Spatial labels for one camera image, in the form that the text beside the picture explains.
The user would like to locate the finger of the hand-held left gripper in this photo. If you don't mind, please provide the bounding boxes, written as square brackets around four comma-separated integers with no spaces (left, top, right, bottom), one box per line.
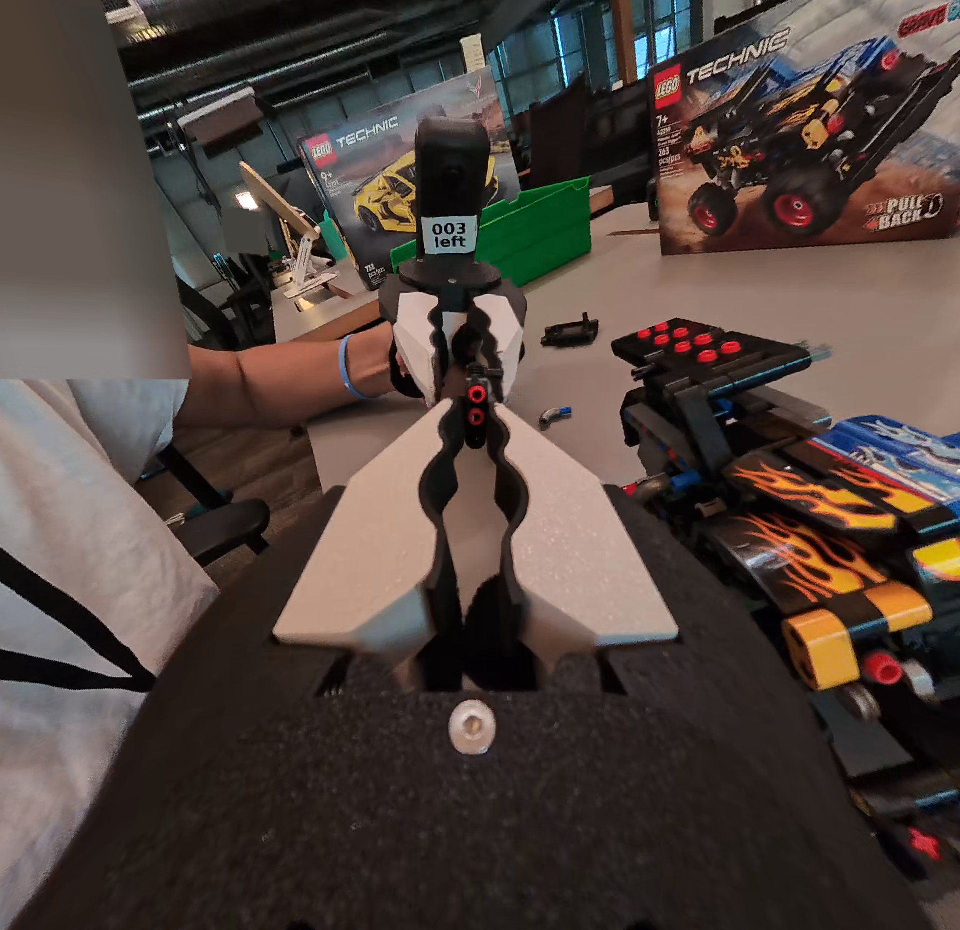
[466,292,528,406]
[391,291,455,409]

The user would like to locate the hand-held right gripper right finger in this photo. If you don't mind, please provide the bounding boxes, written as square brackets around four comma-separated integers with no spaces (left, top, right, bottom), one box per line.
[487,401,682,679]

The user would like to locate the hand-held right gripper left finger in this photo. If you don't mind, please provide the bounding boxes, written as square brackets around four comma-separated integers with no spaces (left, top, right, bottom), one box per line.
[271,397,466,679]

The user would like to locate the black lego beam red pins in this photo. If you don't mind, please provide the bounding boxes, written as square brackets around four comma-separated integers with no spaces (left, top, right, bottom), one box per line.
[450,356,507,451]

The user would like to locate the flame-printed lego truck model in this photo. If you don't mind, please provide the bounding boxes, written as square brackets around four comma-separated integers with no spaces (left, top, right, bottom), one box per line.
[611,317,960,882]

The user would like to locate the person's left forearm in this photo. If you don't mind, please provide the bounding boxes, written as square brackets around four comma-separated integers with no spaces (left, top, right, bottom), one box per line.
[176,333,354,430]

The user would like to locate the yellow car lego box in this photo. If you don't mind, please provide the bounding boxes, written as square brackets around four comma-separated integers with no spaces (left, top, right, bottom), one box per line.
[298,66,522,292]

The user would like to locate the monster truck lego box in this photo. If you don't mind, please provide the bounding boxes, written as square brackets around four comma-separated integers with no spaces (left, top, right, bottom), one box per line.
[646,0,960,256]

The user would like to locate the person's left hand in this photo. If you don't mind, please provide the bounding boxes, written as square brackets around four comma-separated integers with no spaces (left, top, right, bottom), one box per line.
[358,321,410,400]

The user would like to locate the blue wristband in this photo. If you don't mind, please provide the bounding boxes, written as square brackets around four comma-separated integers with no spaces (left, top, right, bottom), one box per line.
[337,333,380,402]

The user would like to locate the green plastic bin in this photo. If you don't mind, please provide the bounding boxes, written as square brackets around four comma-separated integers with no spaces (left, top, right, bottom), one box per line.
[390,176,594,289]

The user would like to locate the black office chair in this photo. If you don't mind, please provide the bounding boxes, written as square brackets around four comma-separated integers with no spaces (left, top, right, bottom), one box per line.
[157,442,271,567]

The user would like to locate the wooden board on white stand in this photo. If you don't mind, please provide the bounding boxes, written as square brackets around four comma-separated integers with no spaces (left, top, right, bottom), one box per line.
[238,161,354,301]

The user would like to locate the hanging dark box lamp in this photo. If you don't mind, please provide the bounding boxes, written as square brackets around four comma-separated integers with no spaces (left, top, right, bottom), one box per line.
[176,86,265,151]

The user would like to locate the small black lego frame piece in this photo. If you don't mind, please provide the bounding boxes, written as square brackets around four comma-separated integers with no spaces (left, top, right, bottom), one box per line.
[541,313,601,347]

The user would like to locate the brown wooden post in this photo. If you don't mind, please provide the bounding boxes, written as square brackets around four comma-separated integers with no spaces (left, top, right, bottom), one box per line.
[607,0,639,83]

